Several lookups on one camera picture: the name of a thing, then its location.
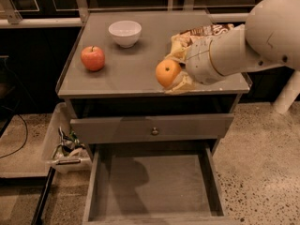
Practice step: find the grey drawer cabinet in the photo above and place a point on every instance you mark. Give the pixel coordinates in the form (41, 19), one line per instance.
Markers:
(127, 85)

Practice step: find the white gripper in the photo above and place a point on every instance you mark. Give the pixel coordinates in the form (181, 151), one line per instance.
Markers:
(199, 61)

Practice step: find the grey top drawer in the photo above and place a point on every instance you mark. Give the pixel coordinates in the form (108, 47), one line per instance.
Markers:
(138, 129)

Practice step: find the white ceramic bowl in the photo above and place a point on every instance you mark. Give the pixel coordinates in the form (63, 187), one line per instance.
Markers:
(125, 33)

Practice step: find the grey open middle drawer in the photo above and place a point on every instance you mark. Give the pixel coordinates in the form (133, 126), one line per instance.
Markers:
(154, 188)

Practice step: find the clear plastic bin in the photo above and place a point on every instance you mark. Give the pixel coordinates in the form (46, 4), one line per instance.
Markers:
(61, 148)

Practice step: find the brown chip bag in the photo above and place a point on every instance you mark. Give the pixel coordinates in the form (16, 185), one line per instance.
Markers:
(190, 36)

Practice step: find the red apple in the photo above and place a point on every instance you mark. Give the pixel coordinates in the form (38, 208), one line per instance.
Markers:
(93, 58)

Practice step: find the brass drawer knob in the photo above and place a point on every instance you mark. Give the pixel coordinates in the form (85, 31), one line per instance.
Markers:
(154, 131)

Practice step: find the orange fruit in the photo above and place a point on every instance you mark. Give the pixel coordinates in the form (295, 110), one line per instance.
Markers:
(166, 71)

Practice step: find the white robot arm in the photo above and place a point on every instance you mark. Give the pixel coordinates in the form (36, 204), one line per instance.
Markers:
(269, 38)

